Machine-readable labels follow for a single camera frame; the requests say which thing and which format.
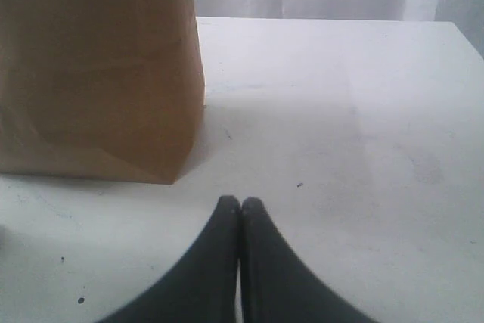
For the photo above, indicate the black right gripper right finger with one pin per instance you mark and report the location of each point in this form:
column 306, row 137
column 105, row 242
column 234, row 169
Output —
column 276, row 286

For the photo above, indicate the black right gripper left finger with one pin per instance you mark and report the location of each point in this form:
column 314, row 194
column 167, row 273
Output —
column 201, row 286

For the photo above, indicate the brown paper shopping bag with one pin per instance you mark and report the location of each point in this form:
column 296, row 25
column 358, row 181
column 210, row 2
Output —
column 99, row 89

